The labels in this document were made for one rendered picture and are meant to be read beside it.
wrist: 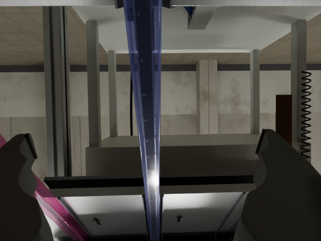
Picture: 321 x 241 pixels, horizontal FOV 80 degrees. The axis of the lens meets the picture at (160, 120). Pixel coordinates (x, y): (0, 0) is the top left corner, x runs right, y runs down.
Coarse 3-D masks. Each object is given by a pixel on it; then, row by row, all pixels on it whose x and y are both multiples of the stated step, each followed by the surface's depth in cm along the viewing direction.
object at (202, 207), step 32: (64, 192) 21; (96, 192) 21; (128, 192) 21; (160, 192) 21; (192, 192) 21; (224, 192) 21; (96, 224) 27; (128, 224) 27; (160, 224) 27; (192, 224) 28; (224, 224) 29
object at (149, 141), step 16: (128, 0) 7; (144, 0) 7; (160, 0) 7; (128, 16) 7; (144, 16) 7; (160, 16) 7; (128, 32) 8; (144, 32) 8; (160, 32) 8; (128, 48) 8; (144, 48) 8; (160, 48) 8; (144, 64) 9; (160, 64) 9; (144, 80) 9; (160, 80) 9; (144, 96) 10; (160, 96) 10; (144, 112) 11; (144, 128) 12; (144, 144) 13; (144, 160) 14; (144, 176) 16
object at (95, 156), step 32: (96, 32) 59; (96, 64) 59; (256, 64) 87; (96, 96) 59; (256, 96) 87; (96, 128) 59; (256, 128) 88; (96, 160) 58; (128, 160) 59; (160, 160) 59; (192, 160) 59; (224, 160) 59; (256, 160) 60
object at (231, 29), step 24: (120, 24) 61; (168, 24) 61; (216, 24) 62; (240, 24) 62; (264, 24) 62; (288, 24) 63; (120, 48) 82; (168, 48) 83; (192, 48) 84; (216, 48) 84; (240, 48) 85
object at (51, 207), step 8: (0, 136) 13; (0, 144) 13; (40, 184) 18; (40, 192) 18; (48, 192) 19; (40, 200) 18; (48, 200) 19; (56, 200) 21; (48, 208) 20; (56, 208) 21; (64, 208) 22; (48, 216) 21; (56, 216) 21; (64, 216) 22; (56, 224) 23; (64, 224) 23; (72, 224) 24; (72, 232) 25; (80, 232) 27; (80, 240) 28; (88, 240) 30
